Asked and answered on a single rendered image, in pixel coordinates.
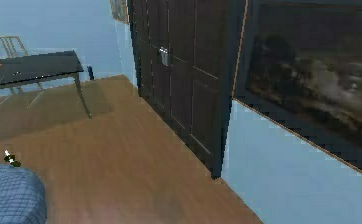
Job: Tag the dark brown room door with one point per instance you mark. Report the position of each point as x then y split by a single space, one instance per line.
185 83

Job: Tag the dark framed landscape painting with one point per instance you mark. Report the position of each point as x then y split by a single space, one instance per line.
309 80

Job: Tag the dark grey table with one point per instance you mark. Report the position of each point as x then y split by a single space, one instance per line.
35 68

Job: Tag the small green and white object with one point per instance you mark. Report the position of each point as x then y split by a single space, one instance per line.
11 159

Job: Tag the pale wooden chair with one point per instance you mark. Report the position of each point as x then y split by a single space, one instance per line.
12 46

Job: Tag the small dark blue post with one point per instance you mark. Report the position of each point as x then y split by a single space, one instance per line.
90 72

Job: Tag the blue mesh pouf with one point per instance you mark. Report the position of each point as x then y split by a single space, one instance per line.
14 195

